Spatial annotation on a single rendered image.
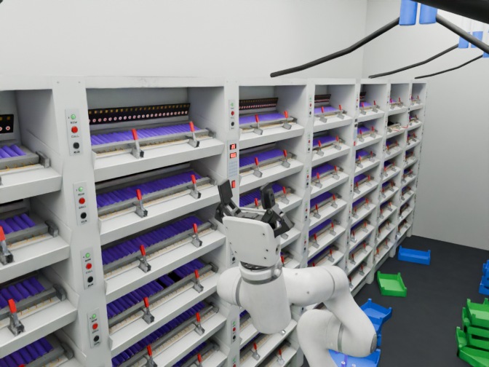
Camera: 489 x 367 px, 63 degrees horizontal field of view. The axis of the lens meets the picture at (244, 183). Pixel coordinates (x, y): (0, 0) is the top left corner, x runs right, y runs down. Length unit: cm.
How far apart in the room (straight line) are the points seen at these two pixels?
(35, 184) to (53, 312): 38
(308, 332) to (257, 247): 55
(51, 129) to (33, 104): 10
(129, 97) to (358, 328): 107
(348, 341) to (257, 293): 46
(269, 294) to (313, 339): 47
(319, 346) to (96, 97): 105
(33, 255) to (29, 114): 38
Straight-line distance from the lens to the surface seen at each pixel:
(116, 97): 151
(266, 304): 82
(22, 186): 114
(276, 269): 79
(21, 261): 118
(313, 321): 124
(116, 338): 150
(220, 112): 164
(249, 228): 73
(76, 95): 118
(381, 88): 353
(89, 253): 127
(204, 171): 173
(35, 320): 129
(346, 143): 289
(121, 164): 128
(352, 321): 118
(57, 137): 116
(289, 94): 226
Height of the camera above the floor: 179
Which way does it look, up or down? 14 degrees down
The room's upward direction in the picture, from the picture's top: straight up
